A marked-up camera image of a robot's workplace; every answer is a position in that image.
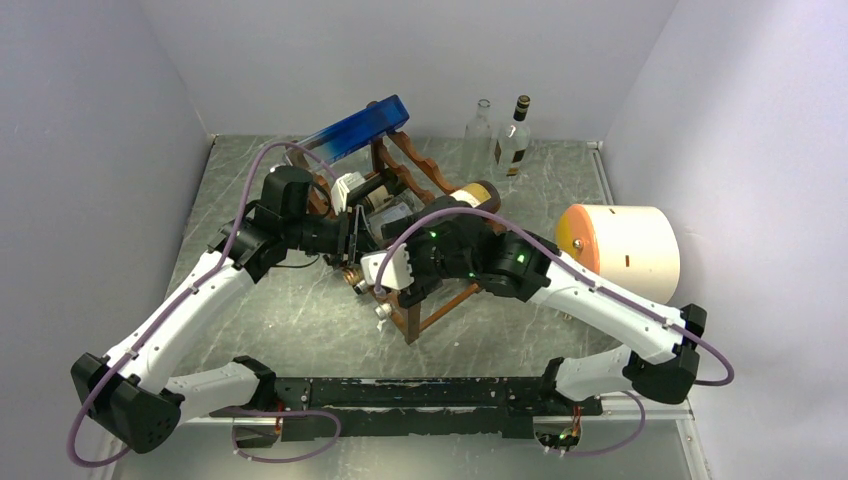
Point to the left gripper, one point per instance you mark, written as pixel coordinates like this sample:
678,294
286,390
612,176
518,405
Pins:
338,255

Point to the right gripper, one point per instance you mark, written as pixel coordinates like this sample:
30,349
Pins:
422,285

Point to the blue square glass bottle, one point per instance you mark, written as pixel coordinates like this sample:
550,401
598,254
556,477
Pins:
357,130

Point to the clear round glass bottle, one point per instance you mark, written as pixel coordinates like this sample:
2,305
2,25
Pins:
476,141

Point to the clear square whisky bottle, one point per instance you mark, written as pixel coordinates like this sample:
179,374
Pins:
513,140

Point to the brown bottle gold foil top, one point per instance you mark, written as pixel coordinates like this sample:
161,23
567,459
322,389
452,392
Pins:
430,212

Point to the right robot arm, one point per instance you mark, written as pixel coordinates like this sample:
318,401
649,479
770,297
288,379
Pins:
658,356

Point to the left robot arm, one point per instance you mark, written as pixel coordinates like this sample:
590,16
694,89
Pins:
131,390

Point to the clear bottle white cap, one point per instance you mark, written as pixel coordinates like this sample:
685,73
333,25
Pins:
384,313

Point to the brown wooden wine rack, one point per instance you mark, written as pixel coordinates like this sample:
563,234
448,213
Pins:
390,192

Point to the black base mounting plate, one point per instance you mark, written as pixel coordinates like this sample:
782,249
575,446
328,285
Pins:
359,407

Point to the white cylinder orange yellow end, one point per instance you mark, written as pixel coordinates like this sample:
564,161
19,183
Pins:
633,246

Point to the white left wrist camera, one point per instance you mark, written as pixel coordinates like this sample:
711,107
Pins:
341,191

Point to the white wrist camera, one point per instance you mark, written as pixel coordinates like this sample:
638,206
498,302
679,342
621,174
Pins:
397,274
341,191

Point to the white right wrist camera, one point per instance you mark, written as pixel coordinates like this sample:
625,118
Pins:
397,274

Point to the aluminium rail frame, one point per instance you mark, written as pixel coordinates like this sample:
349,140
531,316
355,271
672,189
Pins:
595,155

